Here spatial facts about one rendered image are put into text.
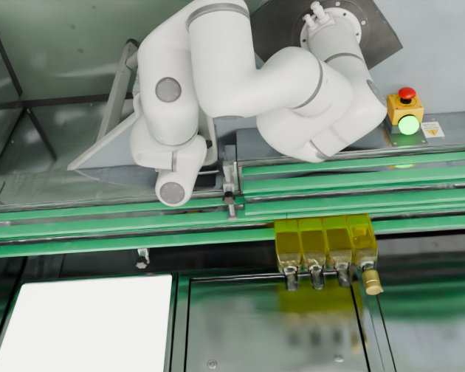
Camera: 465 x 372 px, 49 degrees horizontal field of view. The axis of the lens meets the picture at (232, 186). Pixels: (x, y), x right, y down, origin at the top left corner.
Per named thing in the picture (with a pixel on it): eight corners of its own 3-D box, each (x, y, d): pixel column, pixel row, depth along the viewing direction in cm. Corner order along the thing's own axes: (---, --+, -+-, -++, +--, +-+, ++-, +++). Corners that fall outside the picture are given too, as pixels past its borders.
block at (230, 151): (225, 173, 134) (225, 191, 129) (221, 145, 128) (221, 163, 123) (239, 172, 134) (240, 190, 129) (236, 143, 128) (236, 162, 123)
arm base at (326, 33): (280, 19, 106) (286, 58, 95) (334, -18, 101) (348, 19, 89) (319, 71, 114) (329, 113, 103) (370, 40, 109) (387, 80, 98)
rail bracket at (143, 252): (144, 239, 143) (137, 279, 133) (138, 223, 138) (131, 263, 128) (158, 238, 143) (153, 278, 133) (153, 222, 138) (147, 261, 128)
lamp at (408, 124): (396, 130, 124) (399, 137, 122) (398, 114, 121) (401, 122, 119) (415, 128, 124) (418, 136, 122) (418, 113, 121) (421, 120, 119)
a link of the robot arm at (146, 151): (201, 100, 86) (201, 139, 106) (123, 91, 85) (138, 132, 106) (195, 147, 84) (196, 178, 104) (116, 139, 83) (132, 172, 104)
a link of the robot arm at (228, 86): (315, 26, 73) (259, -17, 62) (330, 116, 70) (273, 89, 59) (238, 60, 81) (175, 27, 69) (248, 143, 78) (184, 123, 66)
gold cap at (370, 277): (366, 280, 117) (370, 297, 113) (359, 273, 115) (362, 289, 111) (380, 274, 115) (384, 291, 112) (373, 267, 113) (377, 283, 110)
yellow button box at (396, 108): (384, 116, 130) (390, 134, 125) (387, 91, 125) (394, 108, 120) (412, 114, 130) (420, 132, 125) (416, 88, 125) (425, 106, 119)
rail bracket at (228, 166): (226, 196, 130) (226, 234, 121) (219, 145, 119) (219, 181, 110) (238, 195, 130) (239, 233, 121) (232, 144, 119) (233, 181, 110)
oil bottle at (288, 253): (271, 212, 135) (278, 278, 120) (271, 196, 131) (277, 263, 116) (293, 210, 135) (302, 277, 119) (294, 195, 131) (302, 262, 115)
